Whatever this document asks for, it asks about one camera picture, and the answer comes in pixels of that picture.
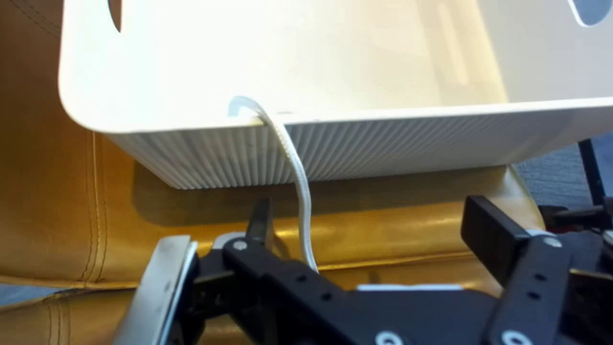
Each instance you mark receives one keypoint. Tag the white ribbed plastic basket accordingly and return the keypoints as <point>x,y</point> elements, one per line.
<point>318,63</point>

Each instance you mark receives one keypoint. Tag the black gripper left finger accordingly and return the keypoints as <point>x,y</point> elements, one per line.
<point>268,293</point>

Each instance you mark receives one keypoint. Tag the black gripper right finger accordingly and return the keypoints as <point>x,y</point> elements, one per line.
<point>555,293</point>

